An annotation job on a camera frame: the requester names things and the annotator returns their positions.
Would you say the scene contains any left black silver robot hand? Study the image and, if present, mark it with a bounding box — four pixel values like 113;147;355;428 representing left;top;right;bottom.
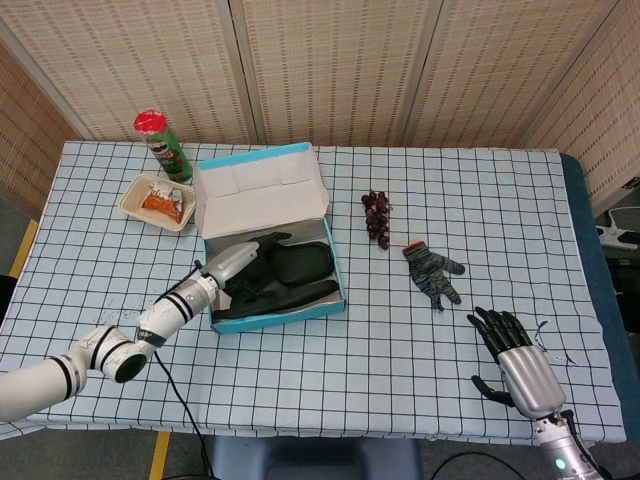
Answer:
203;230;294;304

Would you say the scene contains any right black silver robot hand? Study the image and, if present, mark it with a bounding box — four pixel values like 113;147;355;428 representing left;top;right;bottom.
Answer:
467;306;567;419

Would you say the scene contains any black rubber slipper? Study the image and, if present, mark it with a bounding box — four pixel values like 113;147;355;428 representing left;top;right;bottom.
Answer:
213;277;341;320
252;240;335;287

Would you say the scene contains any blue cardboard shoe box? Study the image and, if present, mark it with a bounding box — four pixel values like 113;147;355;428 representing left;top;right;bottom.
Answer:
192;141;348;335

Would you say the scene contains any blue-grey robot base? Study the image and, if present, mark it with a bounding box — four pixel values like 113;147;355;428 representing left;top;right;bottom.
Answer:
207;437;424;480

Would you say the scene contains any orange snack packet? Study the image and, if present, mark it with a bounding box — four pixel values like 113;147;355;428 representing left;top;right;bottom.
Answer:
140;183;185;224

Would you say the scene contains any beige food tray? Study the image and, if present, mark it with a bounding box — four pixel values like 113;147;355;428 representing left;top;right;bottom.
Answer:
118;172;197;233

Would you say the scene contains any green Pringles can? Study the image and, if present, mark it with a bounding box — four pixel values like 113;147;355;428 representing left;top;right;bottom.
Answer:
132;110;195;183

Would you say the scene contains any grey knit work glove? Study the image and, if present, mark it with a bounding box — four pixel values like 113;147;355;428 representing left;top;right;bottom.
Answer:
401;240;467;313

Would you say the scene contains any dark red grape bunch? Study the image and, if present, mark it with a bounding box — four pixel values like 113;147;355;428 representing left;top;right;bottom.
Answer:
360;189;394;251

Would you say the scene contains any blue checked tablecloth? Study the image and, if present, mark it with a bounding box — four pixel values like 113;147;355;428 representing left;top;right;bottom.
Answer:
0;139;629;449

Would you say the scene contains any white plastic device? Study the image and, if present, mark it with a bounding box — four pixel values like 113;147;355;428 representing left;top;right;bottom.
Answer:
594;207;640;249

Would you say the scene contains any dark blue table pad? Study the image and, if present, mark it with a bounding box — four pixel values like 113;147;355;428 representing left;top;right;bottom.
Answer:
558;152;640;441

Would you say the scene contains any woven folding screen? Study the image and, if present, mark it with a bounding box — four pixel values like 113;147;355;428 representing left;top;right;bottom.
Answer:
0;0;640;216

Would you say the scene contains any black floor cable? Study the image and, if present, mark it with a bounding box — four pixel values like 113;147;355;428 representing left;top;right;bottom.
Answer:
430;451;526;480

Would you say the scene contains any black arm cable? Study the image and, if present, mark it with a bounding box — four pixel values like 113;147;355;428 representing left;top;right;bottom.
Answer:
152;349;216;480

